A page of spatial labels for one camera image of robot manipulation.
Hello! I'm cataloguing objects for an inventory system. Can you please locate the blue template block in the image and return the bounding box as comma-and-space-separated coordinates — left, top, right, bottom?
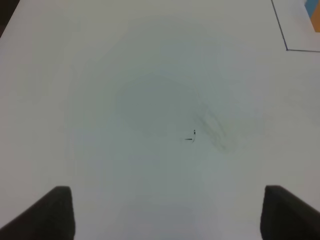
304, 0, 320, 18

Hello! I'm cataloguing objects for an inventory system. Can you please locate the orange template block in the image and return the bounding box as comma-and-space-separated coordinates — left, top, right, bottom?
310, 3, 320, 33

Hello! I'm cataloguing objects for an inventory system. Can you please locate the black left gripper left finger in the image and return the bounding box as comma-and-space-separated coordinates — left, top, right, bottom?
0, 186, 75, 240

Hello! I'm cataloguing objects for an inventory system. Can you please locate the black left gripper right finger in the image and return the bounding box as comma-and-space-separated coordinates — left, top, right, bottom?
260, 185, 320, 240

